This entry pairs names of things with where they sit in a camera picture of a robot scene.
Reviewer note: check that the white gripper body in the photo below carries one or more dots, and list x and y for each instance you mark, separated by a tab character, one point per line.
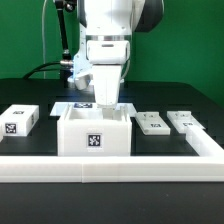
107	59

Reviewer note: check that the white cabinet body box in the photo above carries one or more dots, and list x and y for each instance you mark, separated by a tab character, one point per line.
94	132

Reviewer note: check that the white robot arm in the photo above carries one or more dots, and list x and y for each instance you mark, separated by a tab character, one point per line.
106	28

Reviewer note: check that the white cabinet top block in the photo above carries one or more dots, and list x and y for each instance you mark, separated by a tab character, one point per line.
18	119

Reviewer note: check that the white base tag plate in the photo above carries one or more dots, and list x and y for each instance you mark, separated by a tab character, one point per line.
59	107

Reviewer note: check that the white L-shaped fence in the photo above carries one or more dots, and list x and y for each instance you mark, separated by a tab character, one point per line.
206	166

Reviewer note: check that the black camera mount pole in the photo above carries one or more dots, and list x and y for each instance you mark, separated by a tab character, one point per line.
61	7

